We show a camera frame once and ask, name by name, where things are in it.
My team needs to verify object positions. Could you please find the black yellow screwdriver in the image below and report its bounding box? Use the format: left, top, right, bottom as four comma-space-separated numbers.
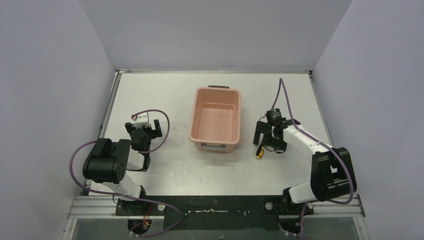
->
255, 143, 265, 160

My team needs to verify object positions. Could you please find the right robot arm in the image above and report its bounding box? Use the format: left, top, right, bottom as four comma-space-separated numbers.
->
253, 118, 357, 215

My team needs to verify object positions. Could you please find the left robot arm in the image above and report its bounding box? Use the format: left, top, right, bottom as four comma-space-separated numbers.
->
82, 119, 163, 216

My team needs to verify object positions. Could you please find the pink plastic bin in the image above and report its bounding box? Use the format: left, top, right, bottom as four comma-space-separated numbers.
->
188, 85, 242, 153

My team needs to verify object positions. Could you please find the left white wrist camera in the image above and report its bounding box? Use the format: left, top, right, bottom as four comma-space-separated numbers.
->
130, 112, 151, 129

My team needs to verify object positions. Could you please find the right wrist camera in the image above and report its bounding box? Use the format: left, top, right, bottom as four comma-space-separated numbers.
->
265, 108, 285, 127

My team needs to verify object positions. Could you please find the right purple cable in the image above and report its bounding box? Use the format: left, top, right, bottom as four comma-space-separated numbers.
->
270, 78, 355, 240

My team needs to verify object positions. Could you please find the purple cable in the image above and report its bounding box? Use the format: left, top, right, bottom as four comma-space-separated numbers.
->
270, 78, 355, 240
68, 109, 184, 239

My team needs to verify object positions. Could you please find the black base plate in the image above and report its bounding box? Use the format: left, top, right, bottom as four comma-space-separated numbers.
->
115, 195, 314, 234

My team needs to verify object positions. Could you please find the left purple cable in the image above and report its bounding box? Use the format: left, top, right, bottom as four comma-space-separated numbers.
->
68, 109, 184, 239

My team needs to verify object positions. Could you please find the aluminium front rail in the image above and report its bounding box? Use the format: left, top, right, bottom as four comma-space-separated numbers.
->
67, 195, 366, 219

